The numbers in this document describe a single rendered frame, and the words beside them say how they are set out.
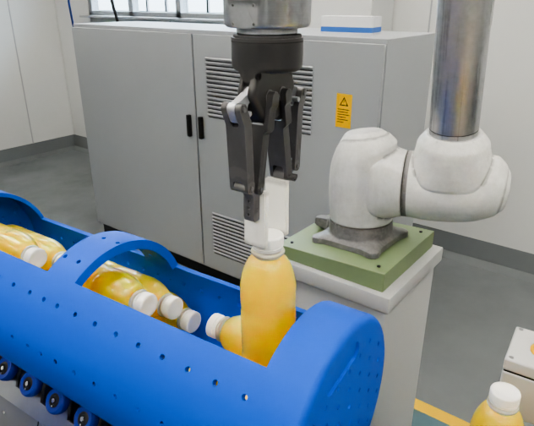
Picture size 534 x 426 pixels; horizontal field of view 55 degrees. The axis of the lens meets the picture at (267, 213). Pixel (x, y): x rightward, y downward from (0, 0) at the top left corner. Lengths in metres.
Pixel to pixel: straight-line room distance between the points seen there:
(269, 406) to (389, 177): 0.70
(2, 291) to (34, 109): 5.23
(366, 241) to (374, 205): 0.09
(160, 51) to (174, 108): 0.31
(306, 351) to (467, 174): 0.65
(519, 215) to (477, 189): 2.33
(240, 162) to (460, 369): 2.22
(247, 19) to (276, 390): 0.39
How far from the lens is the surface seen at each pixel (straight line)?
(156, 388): 0.69
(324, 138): 2.36
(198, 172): 2.94
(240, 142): 0.53
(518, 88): 3.32
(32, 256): 1.03
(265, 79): 0.54
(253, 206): 0.57
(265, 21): 0.52
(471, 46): 1.08
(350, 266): 1.18
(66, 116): 6.29
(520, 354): 0.89
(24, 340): 0.89
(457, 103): 1.11
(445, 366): 2.66
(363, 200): 1.19
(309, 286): 1.27
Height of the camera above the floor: 1.60
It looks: 23 degrees down
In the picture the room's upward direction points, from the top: straight up
